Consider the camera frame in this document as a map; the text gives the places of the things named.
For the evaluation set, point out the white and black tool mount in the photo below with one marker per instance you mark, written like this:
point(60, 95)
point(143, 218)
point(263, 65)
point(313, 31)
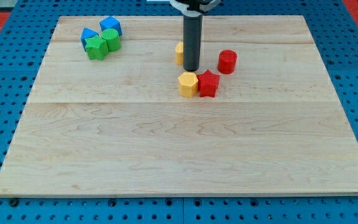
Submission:
point(194, 7)

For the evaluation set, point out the green star block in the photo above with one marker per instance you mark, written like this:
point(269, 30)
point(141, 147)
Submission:
point(96, 48)

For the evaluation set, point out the red cylinder block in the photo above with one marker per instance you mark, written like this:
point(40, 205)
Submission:
point(227, 61)

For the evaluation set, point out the yellow hexagon block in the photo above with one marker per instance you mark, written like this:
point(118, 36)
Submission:
point(187, 84)

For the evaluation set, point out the light wooden board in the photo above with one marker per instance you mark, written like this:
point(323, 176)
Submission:
point(118, 128)

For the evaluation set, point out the red star block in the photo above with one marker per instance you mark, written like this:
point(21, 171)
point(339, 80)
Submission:
point(208, 83)

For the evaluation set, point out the blue cube block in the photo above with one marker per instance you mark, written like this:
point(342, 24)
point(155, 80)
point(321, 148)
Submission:
point(111, 23)

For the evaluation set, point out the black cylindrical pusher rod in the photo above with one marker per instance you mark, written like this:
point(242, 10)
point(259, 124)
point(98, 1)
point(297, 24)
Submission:
point(192, 29)

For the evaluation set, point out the yellow heart block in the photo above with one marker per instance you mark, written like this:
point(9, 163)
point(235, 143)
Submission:
point(179, 53)

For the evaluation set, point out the blue triangle block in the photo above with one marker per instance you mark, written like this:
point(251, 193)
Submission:
point(86, 34)

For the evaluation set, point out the green cylinder block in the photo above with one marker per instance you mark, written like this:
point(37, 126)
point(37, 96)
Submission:
point(111, 36)

